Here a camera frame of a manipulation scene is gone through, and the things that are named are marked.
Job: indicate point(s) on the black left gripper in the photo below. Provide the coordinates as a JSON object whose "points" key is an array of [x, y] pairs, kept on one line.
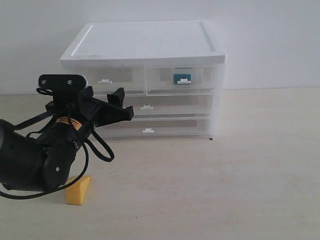
{"points": [[75, 108]]}

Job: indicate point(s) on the teal bottle with white cap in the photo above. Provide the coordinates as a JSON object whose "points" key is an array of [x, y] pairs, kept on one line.
{"points": [[183, 75]]}

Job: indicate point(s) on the yellow wedge sponge block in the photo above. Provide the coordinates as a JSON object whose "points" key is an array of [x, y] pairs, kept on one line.
{"points": [[75, 194]]}

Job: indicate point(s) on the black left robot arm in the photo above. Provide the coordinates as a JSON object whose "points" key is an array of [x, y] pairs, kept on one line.
{"points": [[36, 155]]}

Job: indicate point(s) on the clear bottom wide drawer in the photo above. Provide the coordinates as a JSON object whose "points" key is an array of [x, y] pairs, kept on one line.
{"points": [[158, 127]]}

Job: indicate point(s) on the clear wide drawer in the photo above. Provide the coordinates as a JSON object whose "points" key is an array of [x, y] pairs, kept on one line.
{"points": [[158, 127], [170, 106]]}

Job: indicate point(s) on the clear middle wide drawer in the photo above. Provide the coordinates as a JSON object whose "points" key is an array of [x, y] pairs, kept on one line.
{"points": [[170, 106]]}

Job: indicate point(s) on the white plastic drawer cabinet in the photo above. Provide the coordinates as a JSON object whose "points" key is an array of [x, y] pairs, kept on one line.
{"points": [[149, 44]]}

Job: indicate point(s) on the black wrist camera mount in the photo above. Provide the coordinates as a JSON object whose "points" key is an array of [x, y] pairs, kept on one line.
{"points": [[61, 83]]}

